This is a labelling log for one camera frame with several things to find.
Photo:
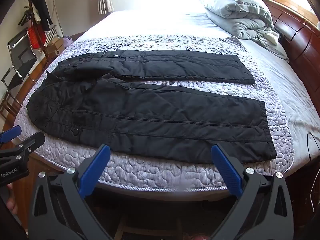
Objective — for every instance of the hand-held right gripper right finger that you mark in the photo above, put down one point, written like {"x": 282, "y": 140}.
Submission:
{"x": 226, "y": 170}

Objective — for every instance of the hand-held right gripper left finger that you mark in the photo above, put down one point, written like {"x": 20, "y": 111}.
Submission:
{"x": 96, "y": 170}

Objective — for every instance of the white pole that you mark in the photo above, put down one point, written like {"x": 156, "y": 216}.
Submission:
{"x": 57, "y": 15}

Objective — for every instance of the person's left hand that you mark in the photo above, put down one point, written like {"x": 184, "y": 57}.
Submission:
{"x": 11, "y": 200}

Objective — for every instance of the quilted grey bedspread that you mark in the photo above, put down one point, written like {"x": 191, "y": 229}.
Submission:
{"x": 155, "y": 170}

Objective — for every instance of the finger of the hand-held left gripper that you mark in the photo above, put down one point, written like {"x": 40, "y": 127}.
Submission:
{"x": 10, "y": 133}
{"x": 27, "y": 143}

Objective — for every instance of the black hanging garment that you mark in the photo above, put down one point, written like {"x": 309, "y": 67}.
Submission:
{"x": 42, "y": 10}

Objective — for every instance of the purple plastic container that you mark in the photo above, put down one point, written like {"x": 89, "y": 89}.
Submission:
{"x": 68, "y": 41}

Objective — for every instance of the red bag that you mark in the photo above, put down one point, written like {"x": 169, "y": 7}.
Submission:
{"x": 35, "y": 37}

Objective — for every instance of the cardboard box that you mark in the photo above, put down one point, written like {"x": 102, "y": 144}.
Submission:
{"x": 55, "y": 47}

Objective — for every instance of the light grey bed sheet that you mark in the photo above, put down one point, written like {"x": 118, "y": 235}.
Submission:
{"x": 175, "y": 22}

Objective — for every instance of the white fleece cloth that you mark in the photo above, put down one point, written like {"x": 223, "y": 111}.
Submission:
{"x": 271, "y": 38}

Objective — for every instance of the metal folding chair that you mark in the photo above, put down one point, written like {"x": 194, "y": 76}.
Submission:
{"x": 18, "y": 62}

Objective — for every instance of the black jacket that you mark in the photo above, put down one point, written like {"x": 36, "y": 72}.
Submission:
{"x": 150, "y": 120}

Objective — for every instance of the dark wooden headboard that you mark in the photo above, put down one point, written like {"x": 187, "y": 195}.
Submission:
{"x": 297, "y": 35}

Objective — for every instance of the folded grey duvet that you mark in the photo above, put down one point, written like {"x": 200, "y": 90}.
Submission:
{"x": 237, "y": 12}

